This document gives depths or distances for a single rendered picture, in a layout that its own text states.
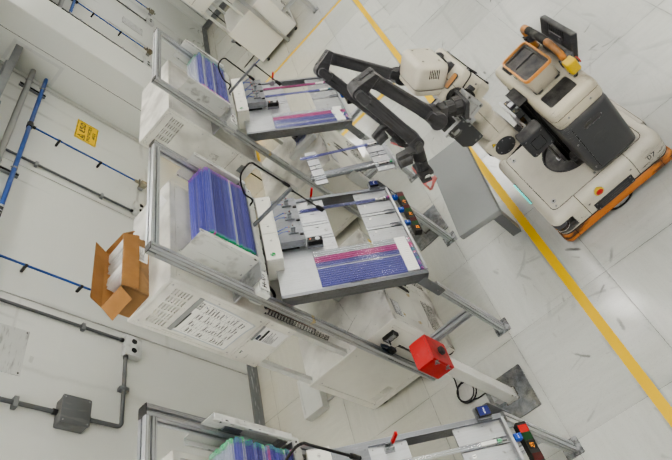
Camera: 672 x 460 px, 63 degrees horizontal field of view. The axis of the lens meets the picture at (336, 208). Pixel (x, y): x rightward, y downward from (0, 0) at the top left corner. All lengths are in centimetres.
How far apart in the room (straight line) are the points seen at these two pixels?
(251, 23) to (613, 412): 578
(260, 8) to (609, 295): 535
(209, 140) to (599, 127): 228
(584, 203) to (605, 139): 35
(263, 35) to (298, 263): 487
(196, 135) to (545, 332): 237
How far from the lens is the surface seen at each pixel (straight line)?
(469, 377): 277
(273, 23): 723
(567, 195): 307
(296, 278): 267
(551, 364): 309
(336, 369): 311
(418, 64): 242
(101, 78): 564
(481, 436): 226
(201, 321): 261
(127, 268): 255
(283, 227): 285
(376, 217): 300
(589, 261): 319
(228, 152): 376
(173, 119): 362
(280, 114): 389
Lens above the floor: 270
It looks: 35 degrees down
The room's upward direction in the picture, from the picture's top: 57 degrees counter-clockwise
